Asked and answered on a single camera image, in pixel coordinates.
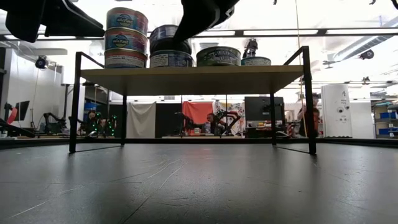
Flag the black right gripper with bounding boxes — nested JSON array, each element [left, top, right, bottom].
[[173, 0, 241, 44]]

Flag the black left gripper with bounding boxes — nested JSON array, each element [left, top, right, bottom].
[[4, 0, 106, 44]]

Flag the silver pull-tab tuna can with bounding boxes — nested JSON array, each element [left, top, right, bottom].
[[195, 45, 242, 67]]

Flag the gold-lid can red blue label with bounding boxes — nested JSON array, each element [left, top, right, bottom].
[[104, 48, 148, 69], [104, 27, 149, 54]]

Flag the pale-lid can white blue label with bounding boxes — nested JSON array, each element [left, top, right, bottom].
[[106, 6, 149, 35]]

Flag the teal snack tuna can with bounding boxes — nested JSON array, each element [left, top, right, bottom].
[[241, 55, 272, 67]]

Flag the wooden shelf black metal legs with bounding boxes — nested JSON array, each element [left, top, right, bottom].
[[68, 45, 317, 156]]

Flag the black T-shaped stand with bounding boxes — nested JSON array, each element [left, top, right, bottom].
[[60, 82, 80, 127]]

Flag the orange hanging cloth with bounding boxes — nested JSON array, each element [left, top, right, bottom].
[[182, 101, 215, 133]]

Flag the dark equipment cabinet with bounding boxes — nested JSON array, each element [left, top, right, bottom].
[[95, 102, 123, 138]]

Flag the patterned hanging cloth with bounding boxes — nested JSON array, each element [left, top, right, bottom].
[[213, 101, 246, 135]]

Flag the black desk monitor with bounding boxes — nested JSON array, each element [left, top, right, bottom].
[[3, 100, 31, 123]]

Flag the black partition panel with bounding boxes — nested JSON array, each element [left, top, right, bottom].
[[155, 102, 183, 138]]

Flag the person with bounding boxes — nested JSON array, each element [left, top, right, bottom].
[[297, 92, 321, 138], [205, 112, 226, 135]]

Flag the background robot green lights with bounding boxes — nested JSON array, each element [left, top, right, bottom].
[[93, 111, 118, 138]]

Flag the black display screen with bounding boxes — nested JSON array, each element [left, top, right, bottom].
[[244, 96, 284, 122]]

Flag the white hanging cloth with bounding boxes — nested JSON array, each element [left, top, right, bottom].
[[127, 101, 157, 139]]

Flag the cluttered background table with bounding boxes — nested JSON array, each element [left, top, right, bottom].
[[245, 120, 299, 138]]

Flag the black table mat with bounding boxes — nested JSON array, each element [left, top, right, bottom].
[[0, 138, 398, 224]]

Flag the white square pillar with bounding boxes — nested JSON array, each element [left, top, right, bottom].
[[321, 83, 353, 138]]

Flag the storage rack blue bins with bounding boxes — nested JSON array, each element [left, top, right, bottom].
[[371, 101, 398, 139]]

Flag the small black dome camera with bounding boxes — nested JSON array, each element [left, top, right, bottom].
[[34, 55, 49, 70]]

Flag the black hanging overhead camera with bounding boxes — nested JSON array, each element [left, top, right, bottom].
[[244, 39, 259, 58]]

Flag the black metal rig frame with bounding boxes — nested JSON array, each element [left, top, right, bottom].
[[0, 137, 398, 149]]

